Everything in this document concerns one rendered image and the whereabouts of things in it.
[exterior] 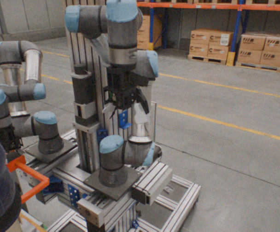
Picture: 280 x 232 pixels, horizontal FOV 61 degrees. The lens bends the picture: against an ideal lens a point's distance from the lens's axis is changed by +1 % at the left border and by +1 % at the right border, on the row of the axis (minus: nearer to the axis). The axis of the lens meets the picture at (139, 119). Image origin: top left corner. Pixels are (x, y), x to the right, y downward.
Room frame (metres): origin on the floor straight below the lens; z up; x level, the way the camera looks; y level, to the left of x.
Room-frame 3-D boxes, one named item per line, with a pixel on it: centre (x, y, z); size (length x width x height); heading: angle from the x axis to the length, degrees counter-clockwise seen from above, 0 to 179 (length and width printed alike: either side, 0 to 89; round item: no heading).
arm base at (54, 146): (1.23, 0.55, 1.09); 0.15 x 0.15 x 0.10
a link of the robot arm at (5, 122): (0.90, 0.58, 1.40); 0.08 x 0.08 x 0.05
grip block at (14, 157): (0.91, 0.60, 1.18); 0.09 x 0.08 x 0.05; 147
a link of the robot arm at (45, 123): (1.23, 0.55, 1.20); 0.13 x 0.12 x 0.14; 107
